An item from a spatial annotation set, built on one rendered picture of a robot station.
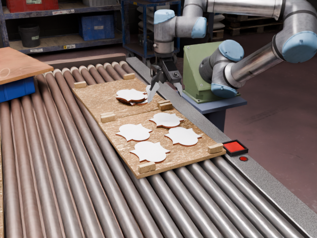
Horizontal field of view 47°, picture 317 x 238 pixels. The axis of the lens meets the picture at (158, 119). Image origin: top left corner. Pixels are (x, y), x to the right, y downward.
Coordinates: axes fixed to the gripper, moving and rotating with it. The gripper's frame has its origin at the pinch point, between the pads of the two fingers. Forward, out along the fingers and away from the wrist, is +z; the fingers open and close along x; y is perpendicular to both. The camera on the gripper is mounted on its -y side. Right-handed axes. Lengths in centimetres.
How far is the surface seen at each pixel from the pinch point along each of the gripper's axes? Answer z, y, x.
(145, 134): 8.0, -8.6, 12.8
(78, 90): 9, 47, 24
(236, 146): 9.6, -28.8, -14.7
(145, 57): 82, 292, -121
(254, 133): 103, 102, -144
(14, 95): 9, 54, 53
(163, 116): 7.8, 1.7, -0.1
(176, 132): 8.0, -12.3, 1.7
